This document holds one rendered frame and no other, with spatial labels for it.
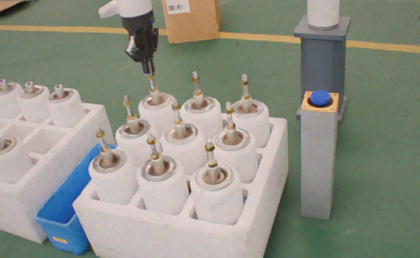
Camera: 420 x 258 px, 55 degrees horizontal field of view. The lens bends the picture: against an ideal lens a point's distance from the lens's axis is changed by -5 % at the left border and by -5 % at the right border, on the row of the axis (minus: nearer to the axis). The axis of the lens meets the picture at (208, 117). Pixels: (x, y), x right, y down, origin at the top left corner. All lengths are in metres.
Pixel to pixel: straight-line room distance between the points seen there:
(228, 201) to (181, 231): 0.11
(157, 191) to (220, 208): 0.13
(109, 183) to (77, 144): 0.33
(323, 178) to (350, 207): 0.16
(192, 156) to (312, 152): 0.26
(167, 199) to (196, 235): 0.09
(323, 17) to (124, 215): 0.75
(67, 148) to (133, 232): 0.35
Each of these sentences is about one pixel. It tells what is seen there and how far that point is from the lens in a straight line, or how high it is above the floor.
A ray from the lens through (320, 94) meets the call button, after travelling 0.87.
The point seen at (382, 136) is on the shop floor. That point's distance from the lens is 1.33.
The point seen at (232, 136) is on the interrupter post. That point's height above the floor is 0.27.
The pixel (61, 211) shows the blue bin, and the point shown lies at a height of 0.06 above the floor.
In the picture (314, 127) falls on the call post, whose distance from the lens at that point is 0.88.
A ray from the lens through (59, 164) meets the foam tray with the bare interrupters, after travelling 1.15.
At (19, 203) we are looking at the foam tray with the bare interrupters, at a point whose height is 0.15.
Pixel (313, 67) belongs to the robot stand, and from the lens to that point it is 1.28.
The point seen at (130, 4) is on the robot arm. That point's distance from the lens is 0.93.
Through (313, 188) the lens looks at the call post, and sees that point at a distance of 0.99.
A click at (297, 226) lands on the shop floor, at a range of 1.04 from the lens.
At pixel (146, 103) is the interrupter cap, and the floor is 0.25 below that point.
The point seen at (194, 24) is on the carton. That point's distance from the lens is 1.97.
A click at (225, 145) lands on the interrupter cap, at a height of 0.25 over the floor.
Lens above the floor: 0.79
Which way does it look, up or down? 33 degrees down
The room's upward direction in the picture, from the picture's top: 9 degrees counter-clockwise
